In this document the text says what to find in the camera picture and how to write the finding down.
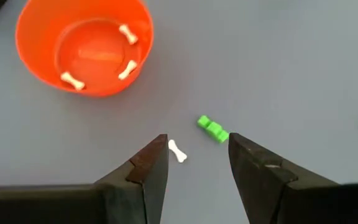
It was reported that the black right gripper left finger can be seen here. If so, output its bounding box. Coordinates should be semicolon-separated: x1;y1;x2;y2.
0;133;170;224

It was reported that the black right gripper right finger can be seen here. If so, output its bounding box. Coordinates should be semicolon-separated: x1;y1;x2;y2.
227;132;358;224

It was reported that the white plastic bone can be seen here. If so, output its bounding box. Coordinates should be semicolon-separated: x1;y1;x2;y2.
168;139;188;164
117;59;139;81
118;24;139;45
60;71;86;91

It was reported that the green plastic skeleton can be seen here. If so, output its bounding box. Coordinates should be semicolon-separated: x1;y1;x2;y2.
196;114;230;144

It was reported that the orange round plastic bowl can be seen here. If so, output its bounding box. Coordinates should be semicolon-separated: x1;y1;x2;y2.
15;0;154;98

